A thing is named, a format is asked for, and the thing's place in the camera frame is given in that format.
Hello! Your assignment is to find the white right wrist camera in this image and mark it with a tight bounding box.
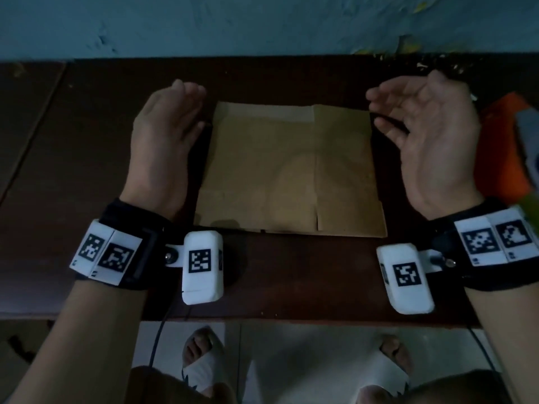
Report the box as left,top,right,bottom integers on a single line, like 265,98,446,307
376,242,444,315

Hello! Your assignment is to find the orange tape dispenser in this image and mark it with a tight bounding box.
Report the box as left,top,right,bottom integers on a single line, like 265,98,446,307
473,91,539,206

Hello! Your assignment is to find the person's right forearm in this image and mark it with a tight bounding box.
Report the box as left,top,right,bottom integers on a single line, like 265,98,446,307
463,284,539,404

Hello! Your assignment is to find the black right camera cable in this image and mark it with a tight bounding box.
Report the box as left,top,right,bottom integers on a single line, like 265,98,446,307
466,325,501,374

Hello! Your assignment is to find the black camera cable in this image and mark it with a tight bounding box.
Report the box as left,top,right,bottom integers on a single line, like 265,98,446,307
147,305,174,370
466,325,501,374

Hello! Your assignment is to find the person's right leg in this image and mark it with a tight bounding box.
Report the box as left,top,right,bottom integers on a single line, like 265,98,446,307
361,369,511,404

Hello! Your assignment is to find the black right wristband with markers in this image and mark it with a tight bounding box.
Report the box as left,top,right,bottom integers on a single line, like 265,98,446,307
428,197,539,292

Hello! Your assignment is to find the brown cardboard box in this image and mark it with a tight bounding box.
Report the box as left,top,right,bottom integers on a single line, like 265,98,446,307
193,101,388,238

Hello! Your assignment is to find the person's left leg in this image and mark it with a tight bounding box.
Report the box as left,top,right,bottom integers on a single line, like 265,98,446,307
125,365,237,404

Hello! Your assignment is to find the black wristband with markers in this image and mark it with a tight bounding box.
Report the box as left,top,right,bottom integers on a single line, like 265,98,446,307
428,197,539,292
69,199,174,291

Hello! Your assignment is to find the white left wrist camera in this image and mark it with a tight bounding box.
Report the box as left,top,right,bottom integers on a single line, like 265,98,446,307
165,230,225,306

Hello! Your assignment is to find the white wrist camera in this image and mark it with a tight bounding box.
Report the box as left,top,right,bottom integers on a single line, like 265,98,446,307
376,242,444,315
165,230,225,306

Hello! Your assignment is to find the person's white sandal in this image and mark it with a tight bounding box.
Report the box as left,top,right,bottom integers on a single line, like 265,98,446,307
181,325,231,397
361,334,412,401

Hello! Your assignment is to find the person's right hand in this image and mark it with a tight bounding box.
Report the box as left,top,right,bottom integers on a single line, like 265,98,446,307
365,70,485,220

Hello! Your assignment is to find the person's left white sandal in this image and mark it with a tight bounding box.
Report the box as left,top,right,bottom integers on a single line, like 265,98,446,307
181,325,231,397

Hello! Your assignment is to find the black left wristband with markers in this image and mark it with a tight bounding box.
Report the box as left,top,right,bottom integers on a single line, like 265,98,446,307
69,199,174,291

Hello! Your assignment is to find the black left camera cable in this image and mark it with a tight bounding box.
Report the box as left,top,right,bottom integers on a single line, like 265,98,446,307
147,305,174,370

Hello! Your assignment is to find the person's leg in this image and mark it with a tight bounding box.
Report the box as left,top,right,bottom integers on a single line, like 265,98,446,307
125,365,237,404
361,369,511,404

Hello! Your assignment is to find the person's right white sandal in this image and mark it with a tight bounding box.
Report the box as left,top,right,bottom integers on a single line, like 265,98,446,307
361,334,412,401

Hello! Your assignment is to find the person's left forearm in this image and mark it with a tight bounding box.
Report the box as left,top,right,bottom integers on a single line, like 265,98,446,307
8,279,149,404

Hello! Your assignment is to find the person's left hand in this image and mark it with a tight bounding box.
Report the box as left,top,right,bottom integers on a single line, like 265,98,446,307
119,79,208,222

